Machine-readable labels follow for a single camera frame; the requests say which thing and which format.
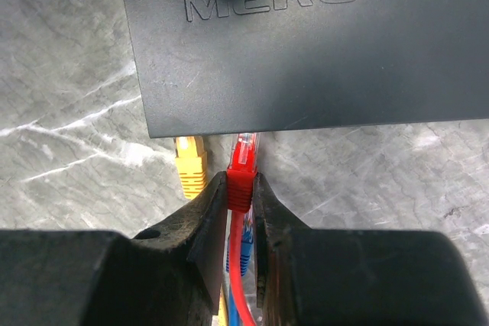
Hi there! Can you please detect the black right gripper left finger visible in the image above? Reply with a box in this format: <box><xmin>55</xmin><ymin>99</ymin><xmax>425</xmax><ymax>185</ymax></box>
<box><xmin>1</xmin><ymin>173</ymin><xmax>227</xmax><ymax>325</ymax></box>

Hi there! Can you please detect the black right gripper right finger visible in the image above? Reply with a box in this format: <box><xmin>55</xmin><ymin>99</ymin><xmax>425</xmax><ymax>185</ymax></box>
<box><xmin>252</xmin><ymin>174</ymin><xmax>488</xmax><ymax>325</ymax></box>

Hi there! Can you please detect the blue ethernet patch cable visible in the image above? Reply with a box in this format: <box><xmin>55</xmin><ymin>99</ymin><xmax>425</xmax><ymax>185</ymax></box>
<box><xmin>225</xmin><ymin>209</ymin><xmax>257</xmax><ymax>326</ymax></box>

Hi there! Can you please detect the red ethernet patch cable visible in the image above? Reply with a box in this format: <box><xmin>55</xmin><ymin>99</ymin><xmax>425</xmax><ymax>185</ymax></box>
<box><xmin>225</xmin><ymin>131</ymin><xmax>261</xmax><ymax>326</ymax></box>

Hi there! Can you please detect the yellow ethernet cable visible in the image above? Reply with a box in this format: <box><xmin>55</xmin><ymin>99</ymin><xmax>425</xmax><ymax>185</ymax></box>
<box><xmin>173</xmin><ymin>135</ymin><xmax>230</xmax><ymax>326</ymax></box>

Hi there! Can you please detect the black network switch box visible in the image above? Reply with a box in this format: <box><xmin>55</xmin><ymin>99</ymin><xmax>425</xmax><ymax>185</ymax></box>
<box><xmin>124</xmin><ymin>0</ymin><xmax>488</xmax><ymax>137</ymax></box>

